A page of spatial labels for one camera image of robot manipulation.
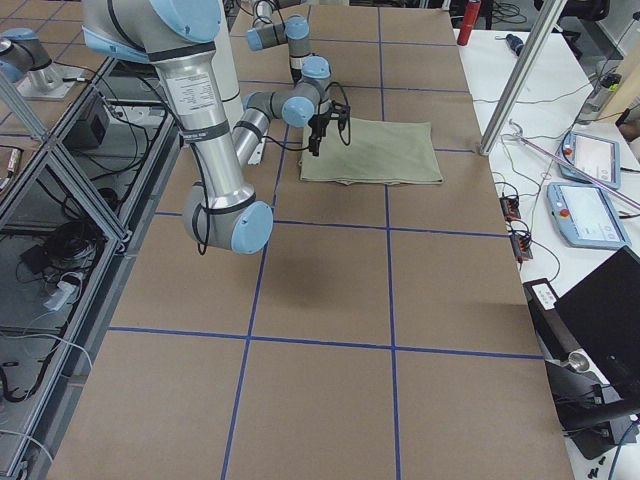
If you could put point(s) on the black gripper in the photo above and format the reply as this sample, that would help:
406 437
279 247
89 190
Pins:
318 123

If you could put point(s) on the olive green long-sleeve shirt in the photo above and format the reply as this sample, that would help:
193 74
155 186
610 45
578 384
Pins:
379 152

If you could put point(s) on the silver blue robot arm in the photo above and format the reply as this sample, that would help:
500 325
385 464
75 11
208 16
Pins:
270 29
178 38

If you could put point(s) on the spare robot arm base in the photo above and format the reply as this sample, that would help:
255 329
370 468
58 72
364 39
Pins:
26 63

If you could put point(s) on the orange terminal block upper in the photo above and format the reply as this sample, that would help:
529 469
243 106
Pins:
510 208

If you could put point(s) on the orange terminal block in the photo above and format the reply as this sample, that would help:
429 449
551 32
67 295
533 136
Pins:
510 208
520 247

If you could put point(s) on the red bottle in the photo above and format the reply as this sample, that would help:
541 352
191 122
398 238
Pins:
468 21

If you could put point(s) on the orange terminal block lower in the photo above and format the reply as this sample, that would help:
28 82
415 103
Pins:
520 247

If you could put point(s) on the upper teach pendant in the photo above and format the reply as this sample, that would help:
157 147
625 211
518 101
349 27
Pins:
595 156

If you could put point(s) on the teach pendant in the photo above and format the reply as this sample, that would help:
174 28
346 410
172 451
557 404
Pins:
585 216
595 156

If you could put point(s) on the lower teach pendant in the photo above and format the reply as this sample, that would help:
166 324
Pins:
585 216

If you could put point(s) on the white power strip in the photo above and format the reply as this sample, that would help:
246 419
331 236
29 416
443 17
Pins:
64 291

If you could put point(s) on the seated person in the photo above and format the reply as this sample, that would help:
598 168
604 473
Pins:
628 125

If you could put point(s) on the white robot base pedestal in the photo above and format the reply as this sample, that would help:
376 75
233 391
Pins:
235 85

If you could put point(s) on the aluminium frame post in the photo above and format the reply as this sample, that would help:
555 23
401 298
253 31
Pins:
536 40

